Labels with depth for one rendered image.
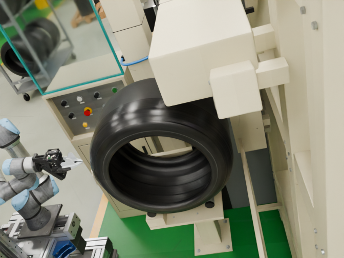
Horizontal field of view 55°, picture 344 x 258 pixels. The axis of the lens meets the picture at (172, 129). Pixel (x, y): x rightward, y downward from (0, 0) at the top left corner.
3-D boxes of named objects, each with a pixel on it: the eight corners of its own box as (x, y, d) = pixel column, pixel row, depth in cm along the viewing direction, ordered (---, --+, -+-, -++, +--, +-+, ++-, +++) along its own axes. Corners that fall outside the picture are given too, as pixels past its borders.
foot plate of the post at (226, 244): (194, 223, 254) (193, 221, 253) (229, 218, 249) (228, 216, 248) (194, 256, 234) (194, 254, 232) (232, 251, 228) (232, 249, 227)
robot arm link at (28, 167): (28, 176, 150) (35, 164, 156) (38, 175, 149) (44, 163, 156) (21, 165, 145) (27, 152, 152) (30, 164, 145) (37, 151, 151)
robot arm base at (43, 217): (23, 232, 199) (14, 222, 193) (34, 211, 210) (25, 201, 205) (45, 229, 195) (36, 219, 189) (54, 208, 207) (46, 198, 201)
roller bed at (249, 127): (234, 129, 186) (223, 85, 168) (260, 123, 183) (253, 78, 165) (238, 153, 171) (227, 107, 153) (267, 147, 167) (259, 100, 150)
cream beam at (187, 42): (172, 21, 134) (160, -16, 125) (234, 3, 129) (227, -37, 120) (164, 109, 87) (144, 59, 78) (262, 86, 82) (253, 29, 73)
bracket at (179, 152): (150, 167, 190) (144, 155, 184) (218, 154, 181) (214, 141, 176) (149, 171, 187) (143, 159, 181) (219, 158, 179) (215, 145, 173)
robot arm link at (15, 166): (14, 166, 158) (4, 155, 152) (35, 164, 157) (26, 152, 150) (8, 179, 153) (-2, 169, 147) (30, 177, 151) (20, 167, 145)
